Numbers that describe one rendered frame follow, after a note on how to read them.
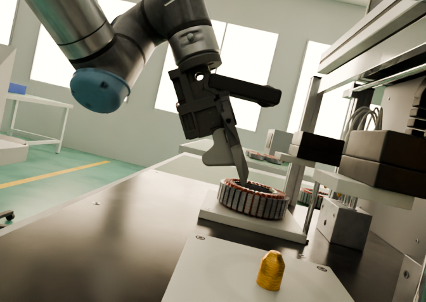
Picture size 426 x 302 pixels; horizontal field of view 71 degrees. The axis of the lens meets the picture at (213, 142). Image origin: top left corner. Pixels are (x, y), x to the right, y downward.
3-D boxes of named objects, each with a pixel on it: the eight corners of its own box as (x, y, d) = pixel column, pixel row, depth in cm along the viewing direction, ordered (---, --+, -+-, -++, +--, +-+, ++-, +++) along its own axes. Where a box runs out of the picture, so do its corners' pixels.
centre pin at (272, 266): (257, 287, 23) (265, 254, 23) (255, 275, 25) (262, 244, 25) (281, 294, 23) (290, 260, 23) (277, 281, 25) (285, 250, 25)
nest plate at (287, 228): (198, 217, 41) (200, 209, 41) (206, 195, 56) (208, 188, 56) (305, 244, 41) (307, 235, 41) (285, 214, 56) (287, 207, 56)
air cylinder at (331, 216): (329, 242, 44) (338, 206, 44) (315, 226, 52) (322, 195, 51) (363, 251, 44) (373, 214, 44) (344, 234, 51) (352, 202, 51)
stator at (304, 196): (288, 196, 88) (291, 184, 88) (321, 202, 91) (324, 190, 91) (309, 208, 77) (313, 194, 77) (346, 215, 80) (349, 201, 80)
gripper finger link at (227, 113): (232, 158, 44) (220, 115, 49) (244, 155, 44) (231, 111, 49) (226, 141, 40) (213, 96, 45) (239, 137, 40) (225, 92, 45)
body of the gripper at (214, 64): (193, 142, 53) (174, 76, 52) (241, 128, 52) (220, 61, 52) (187, 144, 45) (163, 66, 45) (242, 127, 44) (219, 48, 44)
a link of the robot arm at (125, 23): (83, 49, 50) (127, 18, 44) (111, 16, 57) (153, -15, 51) (118, 84, 54) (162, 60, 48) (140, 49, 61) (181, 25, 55)
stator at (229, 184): (213, 208, 43) (219, 183, 43) (217, 193, 54) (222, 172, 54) (290, 228, 43) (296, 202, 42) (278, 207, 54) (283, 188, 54)
